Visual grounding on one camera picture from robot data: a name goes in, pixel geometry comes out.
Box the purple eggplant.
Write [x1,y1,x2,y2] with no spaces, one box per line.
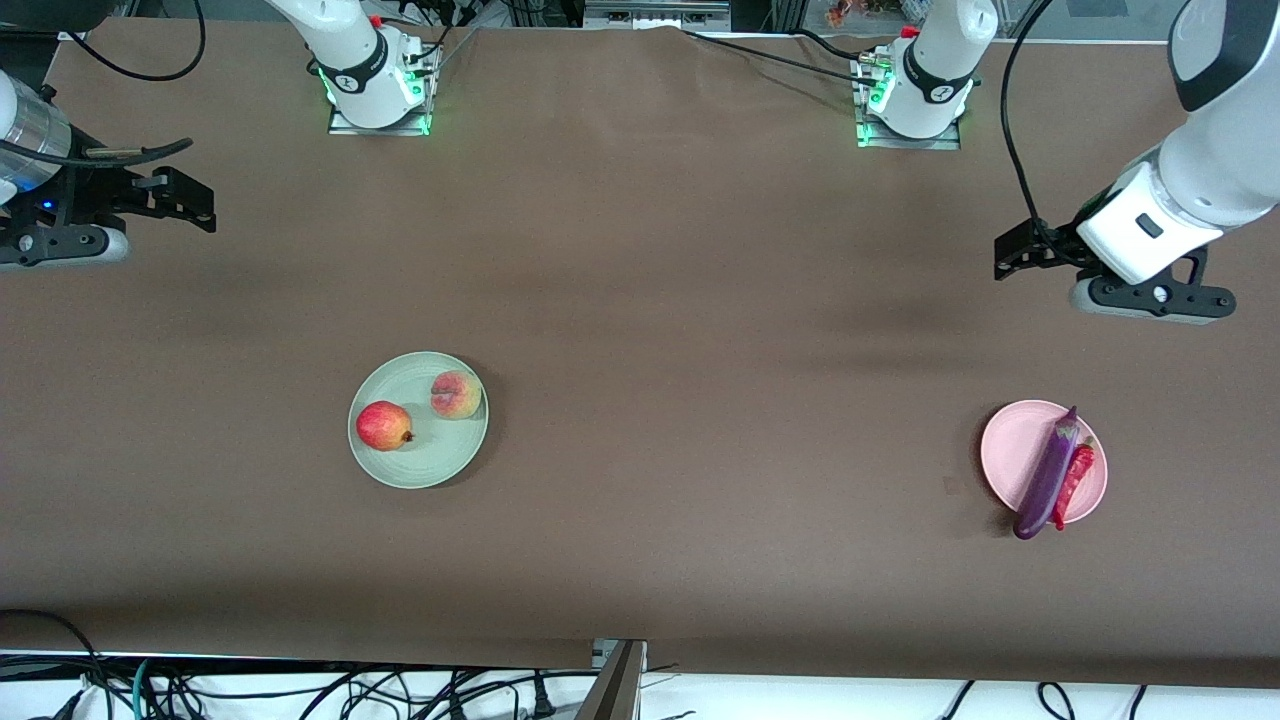
[1013,405,1081,541]

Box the red chili pepper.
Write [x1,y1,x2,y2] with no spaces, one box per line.
[1052,443,1097,531]

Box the red pomegranate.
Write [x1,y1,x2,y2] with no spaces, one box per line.
[356,401,414,452]

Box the yellow-red peach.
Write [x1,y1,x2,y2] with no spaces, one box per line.
[430,371,483,421]

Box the pink round plate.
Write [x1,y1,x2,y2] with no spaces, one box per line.
[980,400,1109,525]

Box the pale green round plate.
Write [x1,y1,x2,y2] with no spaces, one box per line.
[347,351,490,490]

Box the grey metal box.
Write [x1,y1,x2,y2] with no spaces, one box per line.
[583,0,733,31]

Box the brown table cloth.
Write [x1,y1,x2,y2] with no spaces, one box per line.
[0,18,1280,691]

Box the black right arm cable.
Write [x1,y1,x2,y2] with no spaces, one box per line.
[0,0,207,176]

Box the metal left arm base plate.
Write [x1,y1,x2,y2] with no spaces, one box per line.
[855,55,963,151]

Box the short black base cable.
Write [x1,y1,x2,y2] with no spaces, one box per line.
[795,28,869,63]

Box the long black base cable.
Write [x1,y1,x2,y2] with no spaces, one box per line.
[683,28,881,89]

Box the black floor cable loop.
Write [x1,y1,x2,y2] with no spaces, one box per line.
[0,608,113,720]

